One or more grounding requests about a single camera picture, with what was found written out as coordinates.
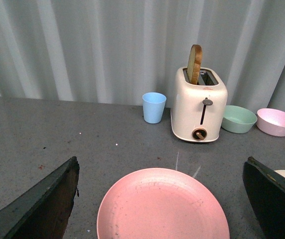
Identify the cream toaster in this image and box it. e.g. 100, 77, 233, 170
170, 67, 228, 143

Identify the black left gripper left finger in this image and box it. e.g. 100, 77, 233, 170
0, 156, 80, 239

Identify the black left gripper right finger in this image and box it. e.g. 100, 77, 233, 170
243, 157, 285, 239

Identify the toast slice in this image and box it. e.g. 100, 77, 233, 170
187, 44, 202, 85

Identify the light blue cup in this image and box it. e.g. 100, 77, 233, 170
142, 92, 166, 124

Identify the pink bowl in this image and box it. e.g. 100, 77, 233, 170
257, 108, 285, 137

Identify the green bowl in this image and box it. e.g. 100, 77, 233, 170
221, 105, 257, 134

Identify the pink plate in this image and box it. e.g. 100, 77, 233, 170
97, 168, 230, 239

